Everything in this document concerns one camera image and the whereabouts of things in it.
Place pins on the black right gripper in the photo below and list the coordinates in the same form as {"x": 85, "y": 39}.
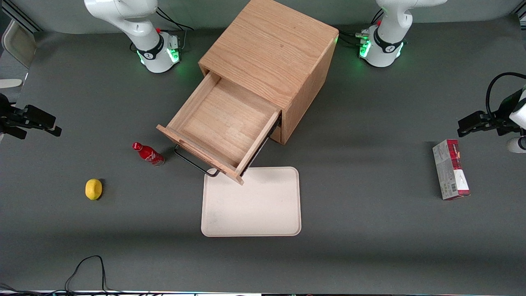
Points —
{"x": 5, "y": 116}

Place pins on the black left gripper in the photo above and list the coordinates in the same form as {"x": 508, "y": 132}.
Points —
{"x": 501, "y": 116}

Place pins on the wooden drawer with slide rails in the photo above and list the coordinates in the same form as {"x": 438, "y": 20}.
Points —
{"x": 226, "y": 123}

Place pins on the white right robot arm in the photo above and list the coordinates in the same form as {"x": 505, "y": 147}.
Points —
{"x": 154, "y": 45}

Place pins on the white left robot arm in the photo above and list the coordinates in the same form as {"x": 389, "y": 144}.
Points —
{"x": 386, "y": 53}

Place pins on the oak wooden drawer cabinet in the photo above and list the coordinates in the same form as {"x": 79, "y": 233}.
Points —
{"x": 271, "y": 45}

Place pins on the grey and red carton box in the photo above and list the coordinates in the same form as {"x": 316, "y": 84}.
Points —
{"x": 450, "y": 172}

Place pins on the white chair armrest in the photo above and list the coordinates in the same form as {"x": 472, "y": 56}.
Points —
{"x": 12, "y": 83}

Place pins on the yellow lemon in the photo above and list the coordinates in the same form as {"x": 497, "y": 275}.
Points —
{"x": 93, "y": 189}

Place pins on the beige chair back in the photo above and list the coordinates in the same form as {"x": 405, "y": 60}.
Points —
{"x": 18, "y": 43}

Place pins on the red cola bottle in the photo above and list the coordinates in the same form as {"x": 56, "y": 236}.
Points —
{"x": 148, "y": 154}

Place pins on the beige rectangular tray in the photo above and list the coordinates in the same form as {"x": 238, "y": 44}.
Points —
{"x": 250, "y": 205}

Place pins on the black aluminium frame rail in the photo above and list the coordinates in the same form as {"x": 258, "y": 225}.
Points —
{"x": 24, "y": 20}

